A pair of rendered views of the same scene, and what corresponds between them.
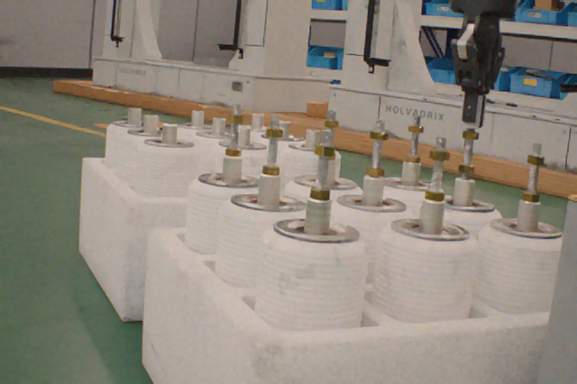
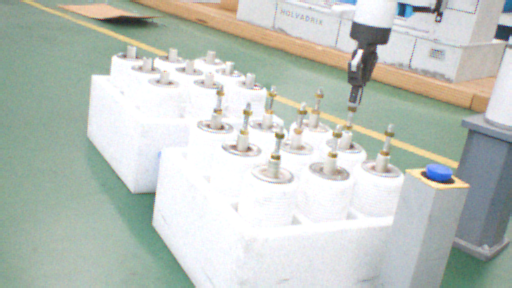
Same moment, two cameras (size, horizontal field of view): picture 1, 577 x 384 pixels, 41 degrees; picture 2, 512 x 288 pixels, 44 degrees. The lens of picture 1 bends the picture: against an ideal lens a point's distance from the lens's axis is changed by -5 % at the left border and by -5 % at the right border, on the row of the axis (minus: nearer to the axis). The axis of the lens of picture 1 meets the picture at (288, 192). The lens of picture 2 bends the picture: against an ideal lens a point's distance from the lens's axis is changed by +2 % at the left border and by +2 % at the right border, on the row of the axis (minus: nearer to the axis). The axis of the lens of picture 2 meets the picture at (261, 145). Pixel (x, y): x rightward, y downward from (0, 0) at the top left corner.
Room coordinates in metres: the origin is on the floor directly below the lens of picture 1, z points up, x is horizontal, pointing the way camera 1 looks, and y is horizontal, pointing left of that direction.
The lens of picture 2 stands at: (-0.28, 0.14, 0.64)
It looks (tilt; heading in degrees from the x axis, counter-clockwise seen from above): 19 degrees down; 352
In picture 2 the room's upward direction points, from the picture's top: 10 degrees clockwise
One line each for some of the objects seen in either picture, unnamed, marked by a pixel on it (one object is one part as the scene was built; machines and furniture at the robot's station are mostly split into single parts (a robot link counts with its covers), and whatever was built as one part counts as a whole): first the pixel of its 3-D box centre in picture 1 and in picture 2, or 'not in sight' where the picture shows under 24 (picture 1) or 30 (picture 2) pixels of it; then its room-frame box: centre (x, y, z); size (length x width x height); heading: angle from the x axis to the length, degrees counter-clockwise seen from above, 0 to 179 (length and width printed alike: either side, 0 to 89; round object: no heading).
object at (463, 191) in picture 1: (463, 194); (345, 140); (0.89, -0.20, 0.26); 0.02 x 0.02 x 0.03
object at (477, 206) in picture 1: (462, 205); (343, 146); (0.89, -0.20, 0.25); 0.08 x 0.08 x 0.01
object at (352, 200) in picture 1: (371, 204); (295, 147); (0.84, -0.09, 0.25); 0.08 x 0.08 x 0.01
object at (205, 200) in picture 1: (224, 259); (209, 168); (0.90, 0.07, 0.16); 0.10 x 0.10 x 0.18
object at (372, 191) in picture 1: (372, 192); (296, 141); (0.84, -0.09, 0.26); 0.02 x 0.02 x 0.03
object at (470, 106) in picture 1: (469, 99); (354, 90); (0.87, -0.19, 0.37); 0.03 x 0.01 x 0.05; 149
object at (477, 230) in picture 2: not in sight; (485, 184); (1.05, -0.60, 0.15); 0.15 x 0.15 x 0.30; 44
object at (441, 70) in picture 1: (453, 71); not in sight; (6.61, -1.27, 0.36); 0.50 x 0.38 x 0.21; 135
